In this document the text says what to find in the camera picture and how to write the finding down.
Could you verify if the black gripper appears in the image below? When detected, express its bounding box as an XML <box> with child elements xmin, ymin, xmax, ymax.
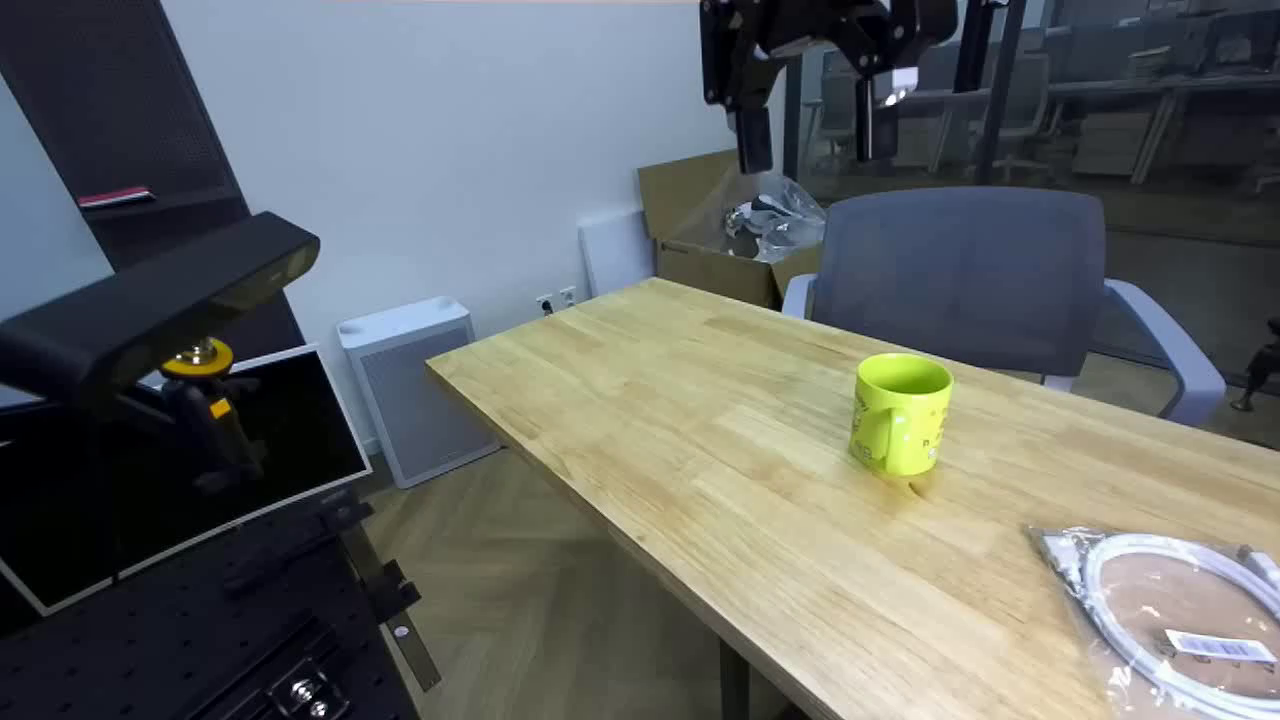
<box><xmin>699</xmin><ymin>0</ymin><xmax>957</xmax><ymax>178</ymax></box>

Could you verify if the green mug with handle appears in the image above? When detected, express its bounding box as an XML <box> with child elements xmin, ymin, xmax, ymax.
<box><xmin>848</xmin><ymin>350</ymin><xmax>962</xmax><ymax>488</ymax></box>

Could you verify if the crumpled clear plastic wrap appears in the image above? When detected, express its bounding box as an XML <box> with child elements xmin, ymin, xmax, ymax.
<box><xmin>715</xmin><ymin>173</ymin><xmax>829</xmax><ymax>268</ymax></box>

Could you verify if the brown cardboard box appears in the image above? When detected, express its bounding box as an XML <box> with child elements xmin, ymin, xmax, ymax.
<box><xmin>638</xmin><ymin>150</ymin><xmax>829</xmax><ymax>313</ymax></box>

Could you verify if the grey office chair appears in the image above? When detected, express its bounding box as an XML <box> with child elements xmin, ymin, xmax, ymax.
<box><xmin>780</xmin><ymin>183</ymin><xmax>1231</xmax><ymax>429</ymax></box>

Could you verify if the white flat panel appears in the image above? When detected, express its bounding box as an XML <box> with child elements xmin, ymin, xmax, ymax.
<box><xmin>571</xmin><ymin>199</ymin><xmax>658</xmax><ymax>300</ymax></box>

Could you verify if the white air purifier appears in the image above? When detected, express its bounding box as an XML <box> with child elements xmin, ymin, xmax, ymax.
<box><xmin>331</xmin><ymin>291</ymin><xmax>505</xmax><ymax>493</ymax></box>

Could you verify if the black table leg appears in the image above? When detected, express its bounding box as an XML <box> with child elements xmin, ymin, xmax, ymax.
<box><xmin>715</xmin><ymin>636</ymin><xmax>754</xmax><ymax>720</ymax></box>

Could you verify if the yellow and black clamp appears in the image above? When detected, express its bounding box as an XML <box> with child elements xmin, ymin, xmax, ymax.
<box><xmin>156</xmin><ymin>335</ymin><xmax>273</xmax><ymax>484</ymax></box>

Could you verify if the black perforated breadboard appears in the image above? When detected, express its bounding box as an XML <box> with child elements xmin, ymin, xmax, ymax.
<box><xmin>0</xmin><ymin>493</ymin><xmax>444</xmax><ymax>720</ymax></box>

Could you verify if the white coiled cable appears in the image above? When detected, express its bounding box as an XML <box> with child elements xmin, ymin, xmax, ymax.
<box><xmin>1044</xmin><ymin>528</ymin><xmax>1280</xmax><ymax>716</ymax></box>

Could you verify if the black bar camera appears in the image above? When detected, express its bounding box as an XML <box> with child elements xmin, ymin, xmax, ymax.
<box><xmin>0</xmin><ymin>207</ymin><xmax>326</xmax><ymax>403</ymax></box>

